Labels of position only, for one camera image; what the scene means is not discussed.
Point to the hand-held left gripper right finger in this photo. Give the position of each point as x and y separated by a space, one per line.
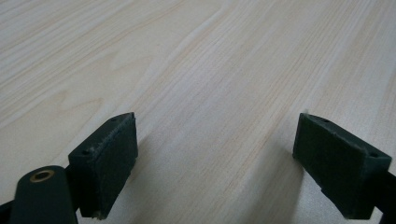
339 168

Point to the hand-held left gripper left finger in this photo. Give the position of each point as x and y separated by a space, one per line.
102 165

